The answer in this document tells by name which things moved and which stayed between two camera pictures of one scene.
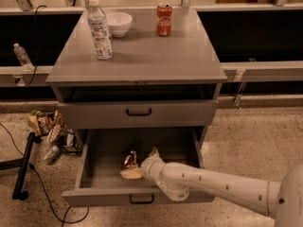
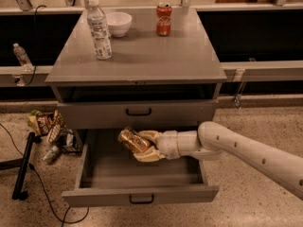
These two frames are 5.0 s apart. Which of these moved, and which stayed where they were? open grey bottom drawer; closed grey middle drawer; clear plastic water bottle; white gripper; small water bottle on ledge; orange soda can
Moved: orange soda can; white gripper
Stayed: open grey bottom drawer; clear plastic water bottle; closed grey middle drawer; small water bottle on ledge
